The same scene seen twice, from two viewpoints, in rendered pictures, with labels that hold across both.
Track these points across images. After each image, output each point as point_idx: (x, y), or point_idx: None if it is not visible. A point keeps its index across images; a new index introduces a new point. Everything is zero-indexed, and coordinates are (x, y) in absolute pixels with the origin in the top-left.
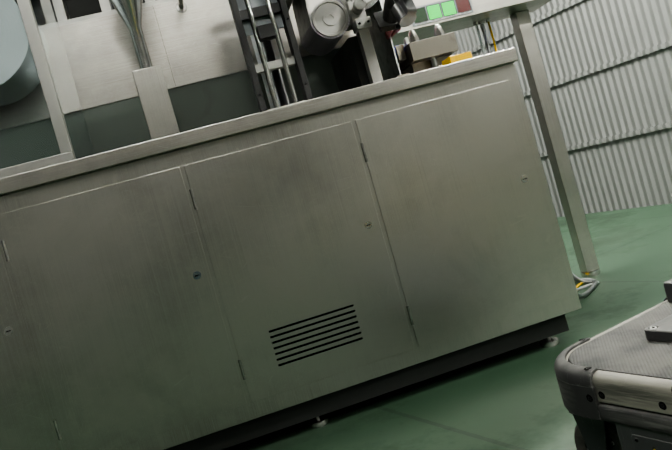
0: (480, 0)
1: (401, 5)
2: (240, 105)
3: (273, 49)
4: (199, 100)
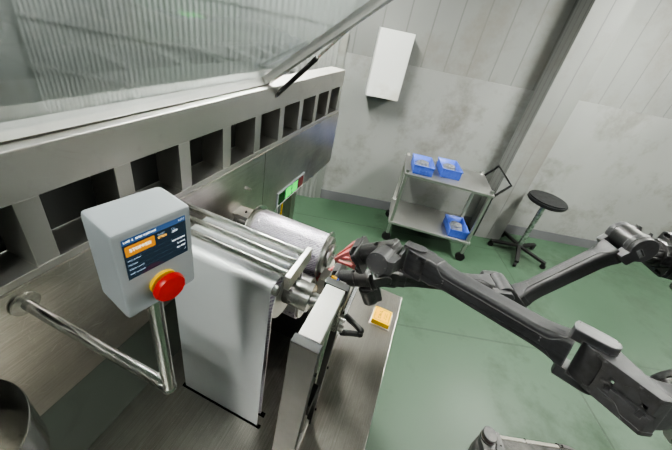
0: (306, 174)
1: (376, 293)
2: (125, 375)
3: (265, 369)
4: (60, 420)
